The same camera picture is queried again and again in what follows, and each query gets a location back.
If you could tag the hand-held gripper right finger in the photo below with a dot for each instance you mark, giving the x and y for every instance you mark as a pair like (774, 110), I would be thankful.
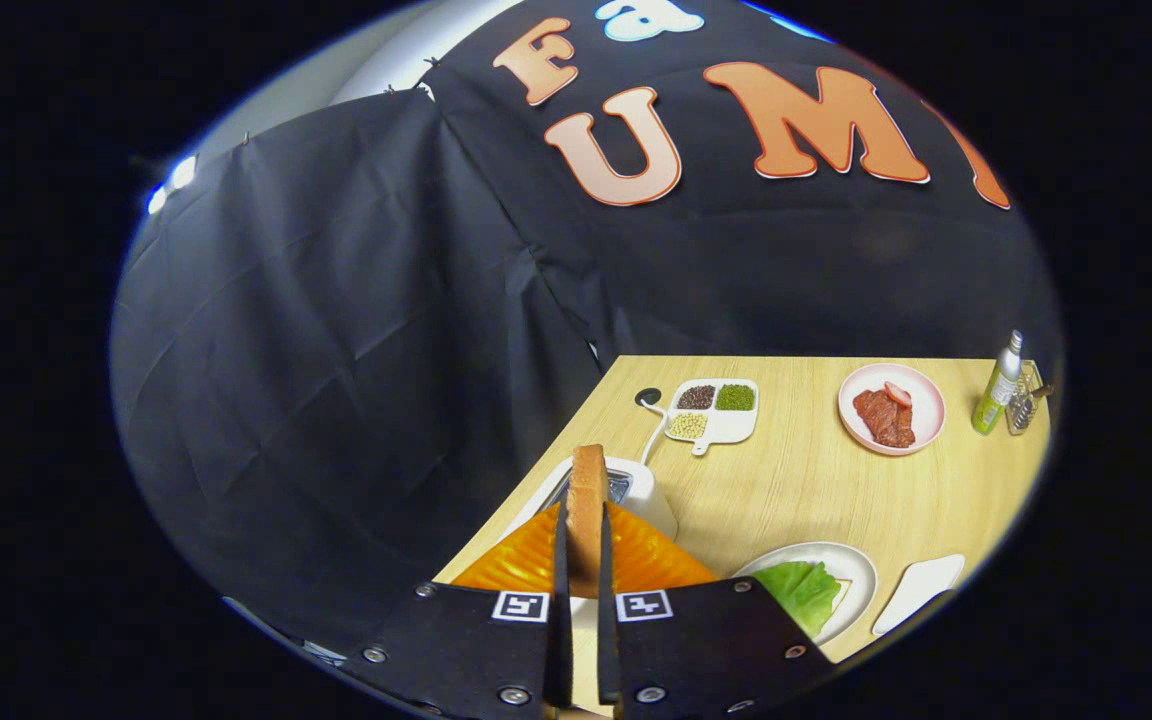
(606, 620)

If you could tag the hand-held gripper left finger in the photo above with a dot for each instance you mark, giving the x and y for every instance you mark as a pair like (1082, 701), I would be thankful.
(562, 600)

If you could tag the toasted bread slice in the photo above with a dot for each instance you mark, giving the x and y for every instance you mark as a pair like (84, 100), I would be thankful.
(588, 510)

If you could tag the green lettuce leaf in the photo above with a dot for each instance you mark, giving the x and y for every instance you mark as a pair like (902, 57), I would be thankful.
(804, 595)

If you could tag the white toaster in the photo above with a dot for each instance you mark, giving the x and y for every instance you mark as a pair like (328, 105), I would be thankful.
(642, 495)

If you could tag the white divided grain dish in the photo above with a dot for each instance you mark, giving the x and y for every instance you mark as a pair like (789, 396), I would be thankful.
(726, 430)

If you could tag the round white plate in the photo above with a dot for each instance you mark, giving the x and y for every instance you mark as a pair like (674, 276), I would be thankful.
(851, 565)

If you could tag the square white plate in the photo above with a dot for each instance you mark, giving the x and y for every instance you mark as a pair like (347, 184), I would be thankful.
(921, 592)

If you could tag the black backdrop cloth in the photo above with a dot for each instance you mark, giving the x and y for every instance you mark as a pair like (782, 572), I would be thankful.
(336, 350)

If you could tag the brown meat pieces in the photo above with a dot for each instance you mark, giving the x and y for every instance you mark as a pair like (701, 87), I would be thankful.
(884, 420)

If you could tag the red sausage piece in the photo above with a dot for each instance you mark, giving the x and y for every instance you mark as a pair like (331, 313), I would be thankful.
(898, 394)

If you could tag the pink plate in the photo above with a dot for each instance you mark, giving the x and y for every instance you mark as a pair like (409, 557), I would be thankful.
(926, 400)

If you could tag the green silver bottle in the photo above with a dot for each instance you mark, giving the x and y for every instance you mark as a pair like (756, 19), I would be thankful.
(998, 385)

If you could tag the small ceiling light panel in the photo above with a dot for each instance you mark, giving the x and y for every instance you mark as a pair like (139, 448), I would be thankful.
(181, 175)

